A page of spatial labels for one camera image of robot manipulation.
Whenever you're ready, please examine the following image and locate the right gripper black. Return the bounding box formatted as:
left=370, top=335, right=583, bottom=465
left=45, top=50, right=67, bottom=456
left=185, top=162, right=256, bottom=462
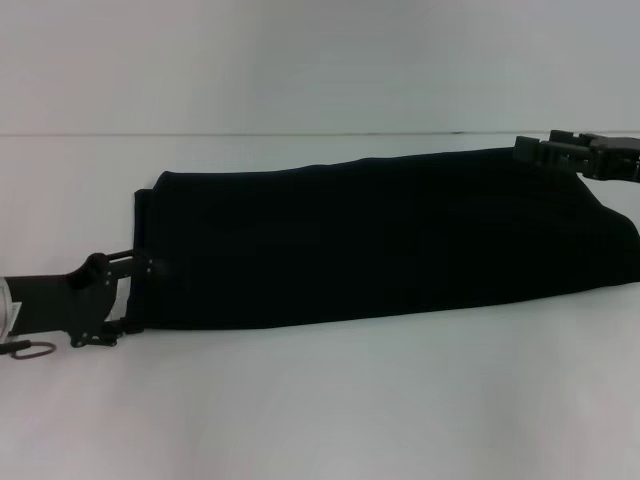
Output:
left=514, top=129, right=640, bottom=183

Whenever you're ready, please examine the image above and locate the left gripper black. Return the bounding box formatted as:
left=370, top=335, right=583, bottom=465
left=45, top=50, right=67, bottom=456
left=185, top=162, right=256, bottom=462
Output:
left=3, top=252, right=172, bottom=349

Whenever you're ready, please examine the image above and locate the black t-shirt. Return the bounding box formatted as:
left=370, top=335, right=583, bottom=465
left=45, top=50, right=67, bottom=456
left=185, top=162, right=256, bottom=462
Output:
left=124, top=145, right=640, bottom=335

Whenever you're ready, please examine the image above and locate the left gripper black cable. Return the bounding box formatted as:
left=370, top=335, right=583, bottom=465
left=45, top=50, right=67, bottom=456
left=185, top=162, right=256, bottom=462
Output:
left=0, top=340, right=53, bottom=361

